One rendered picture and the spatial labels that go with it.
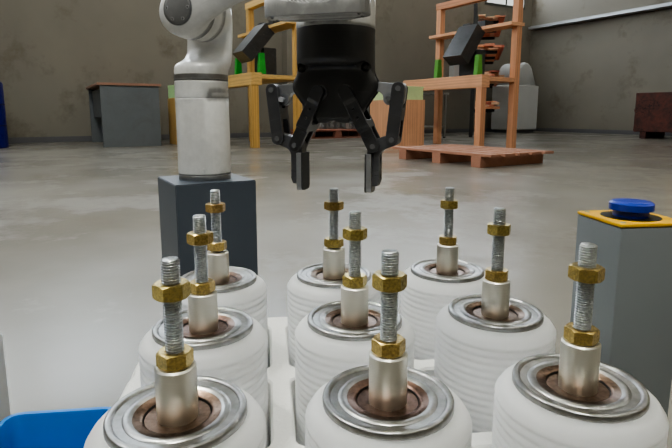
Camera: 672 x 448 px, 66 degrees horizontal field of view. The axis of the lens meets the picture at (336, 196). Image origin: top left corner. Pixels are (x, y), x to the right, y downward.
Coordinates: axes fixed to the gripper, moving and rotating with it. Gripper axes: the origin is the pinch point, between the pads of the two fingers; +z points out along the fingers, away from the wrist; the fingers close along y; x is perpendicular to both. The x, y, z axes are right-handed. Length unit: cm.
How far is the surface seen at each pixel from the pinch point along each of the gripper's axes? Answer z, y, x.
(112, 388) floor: 35, 39, -13
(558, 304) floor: 35, -32, -69
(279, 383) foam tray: 17.3, 2.6, 9.6
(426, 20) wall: -195, 99, -1078
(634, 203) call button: 2.3, -28.3, -5.6
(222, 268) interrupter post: 8.6, 10.0, 5.2
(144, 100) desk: -23, 398, -536
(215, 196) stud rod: 1.6, 10.7, 5.0
